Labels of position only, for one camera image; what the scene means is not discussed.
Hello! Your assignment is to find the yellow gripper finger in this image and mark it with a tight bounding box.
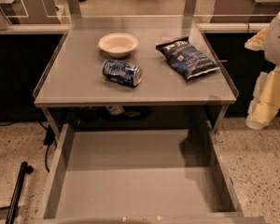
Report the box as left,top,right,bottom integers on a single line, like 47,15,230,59
245,27,268,51
245,65,280,130

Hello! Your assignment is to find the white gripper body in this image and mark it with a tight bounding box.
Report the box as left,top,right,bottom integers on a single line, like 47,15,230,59
264,11,280,65

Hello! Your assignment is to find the blue pepsi can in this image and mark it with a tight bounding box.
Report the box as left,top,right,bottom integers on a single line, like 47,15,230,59
103,60,142,88

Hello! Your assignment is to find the open grey top drawer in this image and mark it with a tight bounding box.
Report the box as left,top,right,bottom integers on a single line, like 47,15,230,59
35,125,266,224

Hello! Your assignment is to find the grey background desk right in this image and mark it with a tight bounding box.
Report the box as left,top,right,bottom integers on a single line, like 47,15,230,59
211,0,280,23

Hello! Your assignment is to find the grey background desk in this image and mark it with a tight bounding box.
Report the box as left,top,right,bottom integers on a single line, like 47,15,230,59
211,0,280,23
0,0,60,31

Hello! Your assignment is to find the blue chip bag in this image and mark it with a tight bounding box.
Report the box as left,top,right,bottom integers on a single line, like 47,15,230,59
156,36,219,81

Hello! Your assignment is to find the white bowl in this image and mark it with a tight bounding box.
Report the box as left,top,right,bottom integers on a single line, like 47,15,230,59
98,33,139,58

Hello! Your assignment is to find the white label tag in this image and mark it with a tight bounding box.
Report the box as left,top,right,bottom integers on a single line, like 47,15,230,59
106,105,124,116

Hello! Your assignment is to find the grey cabinet table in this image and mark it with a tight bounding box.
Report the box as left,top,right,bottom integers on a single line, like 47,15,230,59
35,15,238,133

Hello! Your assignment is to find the grey background desk left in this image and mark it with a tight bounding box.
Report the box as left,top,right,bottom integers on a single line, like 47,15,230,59
0,0,60,31

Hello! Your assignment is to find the black pole on floor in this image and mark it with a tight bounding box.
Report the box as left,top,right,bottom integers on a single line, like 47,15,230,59
6,161,34,224

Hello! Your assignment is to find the black floor cable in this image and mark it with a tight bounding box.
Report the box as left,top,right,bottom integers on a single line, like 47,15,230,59
0,120,58,174

